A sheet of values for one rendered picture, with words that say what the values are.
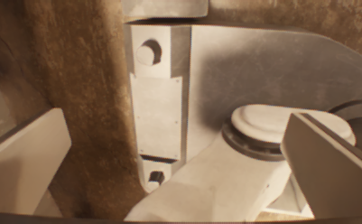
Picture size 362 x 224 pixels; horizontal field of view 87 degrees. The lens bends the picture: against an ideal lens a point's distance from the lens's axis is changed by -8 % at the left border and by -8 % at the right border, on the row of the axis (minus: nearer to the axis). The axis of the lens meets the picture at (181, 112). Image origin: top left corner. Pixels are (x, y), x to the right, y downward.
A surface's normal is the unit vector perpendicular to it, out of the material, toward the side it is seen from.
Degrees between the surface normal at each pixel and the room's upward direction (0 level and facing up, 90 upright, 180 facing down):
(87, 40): 0
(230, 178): 90
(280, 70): 0
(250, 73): 0
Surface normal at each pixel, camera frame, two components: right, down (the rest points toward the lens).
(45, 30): -0.20, 0.47
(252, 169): 0.02, -0.88
